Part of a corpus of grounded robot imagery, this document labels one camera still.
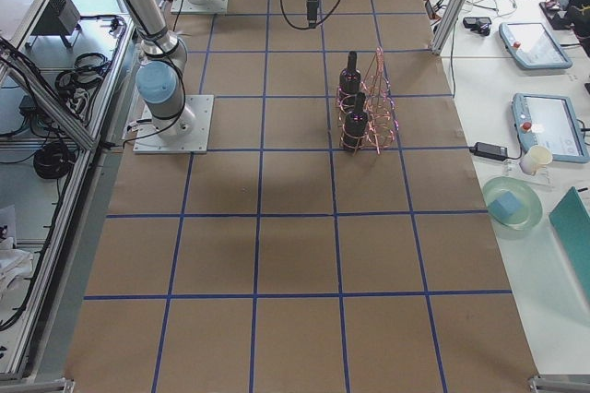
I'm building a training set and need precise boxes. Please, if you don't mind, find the dark wine bottle far slot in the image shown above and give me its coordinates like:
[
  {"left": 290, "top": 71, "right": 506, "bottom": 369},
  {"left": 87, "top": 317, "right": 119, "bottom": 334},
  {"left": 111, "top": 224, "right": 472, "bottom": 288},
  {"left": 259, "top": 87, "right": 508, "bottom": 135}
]
[{"left": 337, "top": 51, "right": 360, "bottom": 110}]

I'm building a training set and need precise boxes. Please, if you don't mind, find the dark wine bottle slot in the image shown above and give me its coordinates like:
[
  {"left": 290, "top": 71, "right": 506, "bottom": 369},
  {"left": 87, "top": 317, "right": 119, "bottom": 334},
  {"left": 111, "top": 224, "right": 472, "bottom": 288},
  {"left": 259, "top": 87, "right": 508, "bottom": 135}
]
[
  {"left": 337, "top": 51, "right": 360, "bottom": 110},
  {"left": 341, "top": 92, "right": 368, "bottom": 151}
]

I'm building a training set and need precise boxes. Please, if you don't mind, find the dark wine bottle near slot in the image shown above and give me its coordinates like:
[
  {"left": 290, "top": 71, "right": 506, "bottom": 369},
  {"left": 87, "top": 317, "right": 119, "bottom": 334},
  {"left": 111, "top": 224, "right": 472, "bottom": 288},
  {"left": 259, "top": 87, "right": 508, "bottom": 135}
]
[{"left": 341, "top": 92, "right": 368, "bottom": 151}]

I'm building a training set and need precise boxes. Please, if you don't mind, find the black webcam device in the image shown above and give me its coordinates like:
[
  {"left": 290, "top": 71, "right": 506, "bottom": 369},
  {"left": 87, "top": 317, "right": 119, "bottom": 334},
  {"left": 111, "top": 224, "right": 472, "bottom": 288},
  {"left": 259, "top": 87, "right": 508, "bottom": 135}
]
[{"left": 463, "top": 17, "right": 491, "bottom": 36}]

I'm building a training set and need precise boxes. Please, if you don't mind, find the far teach pendant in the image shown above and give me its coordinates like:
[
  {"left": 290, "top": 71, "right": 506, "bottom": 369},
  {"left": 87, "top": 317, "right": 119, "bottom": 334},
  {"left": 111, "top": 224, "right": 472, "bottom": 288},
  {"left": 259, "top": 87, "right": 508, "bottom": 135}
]
[{"left": 498, "top": 22, "right": 572, "bottom": 70}]

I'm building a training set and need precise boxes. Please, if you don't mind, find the teach pendant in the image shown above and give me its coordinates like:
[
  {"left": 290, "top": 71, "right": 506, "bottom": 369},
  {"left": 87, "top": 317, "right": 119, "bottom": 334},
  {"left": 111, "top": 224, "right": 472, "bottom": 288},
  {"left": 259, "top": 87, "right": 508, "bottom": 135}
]
[
  {"left": 498, "top": 22, "right": 572, "bottom": 70},
  {"left": 512, "top": 93, "right": 589, "bottom": 163}
]

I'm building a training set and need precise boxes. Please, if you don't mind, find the black power adapter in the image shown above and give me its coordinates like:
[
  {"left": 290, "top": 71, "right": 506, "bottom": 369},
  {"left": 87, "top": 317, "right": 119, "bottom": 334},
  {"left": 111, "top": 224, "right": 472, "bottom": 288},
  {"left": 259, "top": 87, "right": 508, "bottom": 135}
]
[{"left": 469, "top": 142, "right": 508, "bottom": 161}]

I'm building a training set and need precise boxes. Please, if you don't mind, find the grey control box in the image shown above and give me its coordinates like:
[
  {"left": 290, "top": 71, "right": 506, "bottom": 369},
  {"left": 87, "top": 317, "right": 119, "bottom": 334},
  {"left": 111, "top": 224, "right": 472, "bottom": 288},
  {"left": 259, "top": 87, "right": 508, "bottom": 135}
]
[{"left": 25, "top": 0, "right": 81, "bottom": 49}]

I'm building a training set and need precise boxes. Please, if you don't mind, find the near teach pendant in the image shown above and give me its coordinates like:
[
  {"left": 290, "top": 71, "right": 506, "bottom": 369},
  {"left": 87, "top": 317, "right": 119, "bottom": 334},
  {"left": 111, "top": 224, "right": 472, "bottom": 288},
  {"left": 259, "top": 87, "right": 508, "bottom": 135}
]
[{"left": 512, "top": 93, "right": 589, "bottom": 163}]

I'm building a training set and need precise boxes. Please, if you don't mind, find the brown paper table mat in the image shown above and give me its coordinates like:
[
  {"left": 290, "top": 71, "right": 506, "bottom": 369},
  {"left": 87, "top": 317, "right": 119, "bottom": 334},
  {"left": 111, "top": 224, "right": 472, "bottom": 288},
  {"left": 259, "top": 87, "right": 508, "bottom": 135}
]
[{"left": 65, "top": 0, "right": 536, "bottom": 392}]

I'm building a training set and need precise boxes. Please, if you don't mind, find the white paper cup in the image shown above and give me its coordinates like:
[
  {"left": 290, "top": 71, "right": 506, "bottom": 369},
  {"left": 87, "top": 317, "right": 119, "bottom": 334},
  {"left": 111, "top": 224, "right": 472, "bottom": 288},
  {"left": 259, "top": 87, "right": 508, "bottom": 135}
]
[{"left": 519, "top": 145, "right": 553, "bottom": 175}]

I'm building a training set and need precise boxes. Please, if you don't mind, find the blue foam cube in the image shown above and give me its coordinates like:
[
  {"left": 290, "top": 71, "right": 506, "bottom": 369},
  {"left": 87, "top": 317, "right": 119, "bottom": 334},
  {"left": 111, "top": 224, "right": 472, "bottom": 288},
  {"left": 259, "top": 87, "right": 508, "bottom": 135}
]
[{"left": 488, "top": 191, "right": 526, "bottom": 224}]

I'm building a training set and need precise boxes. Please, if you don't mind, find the green glass plate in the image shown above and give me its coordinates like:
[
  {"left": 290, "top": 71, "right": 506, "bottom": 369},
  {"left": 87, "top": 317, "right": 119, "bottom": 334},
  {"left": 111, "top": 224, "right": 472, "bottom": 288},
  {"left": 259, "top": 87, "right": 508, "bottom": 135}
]
[{"left": 482, "top": 176, "right": 543, "bottom": 231}]

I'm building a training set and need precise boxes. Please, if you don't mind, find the teal board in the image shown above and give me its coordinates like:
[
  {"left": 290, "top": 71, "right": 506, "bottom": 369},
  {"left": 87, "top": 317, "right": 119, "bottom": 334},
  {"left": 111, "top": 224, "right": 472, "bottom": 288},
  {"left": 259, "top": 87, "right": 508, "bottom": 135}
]
[{"left": 549, "top": 186, "right": 589, "bottom": 310}]

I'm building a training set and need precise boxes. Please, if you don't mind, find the copper wire wine basket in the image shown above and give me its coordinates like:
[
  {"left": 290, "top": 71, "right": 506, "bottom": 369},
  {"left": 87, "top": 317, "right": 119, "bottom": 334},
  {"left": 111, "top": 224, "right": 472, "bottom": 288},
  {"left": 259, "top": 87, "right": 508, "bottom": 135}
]
[{"left": 336, "top": 46, "right": 398, "bottom": 154}]

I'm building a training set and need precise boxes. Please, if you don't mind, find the coiled black cable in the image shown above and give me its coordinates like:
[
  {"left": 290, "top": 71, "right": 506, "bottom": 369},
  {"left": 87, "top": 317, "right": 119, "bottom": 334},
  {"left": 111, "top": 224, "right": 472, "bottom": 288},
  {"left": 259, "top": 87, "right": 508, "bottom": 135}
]
[{"left": 32, "top": 141, "right": 76, "bottom": 181}]

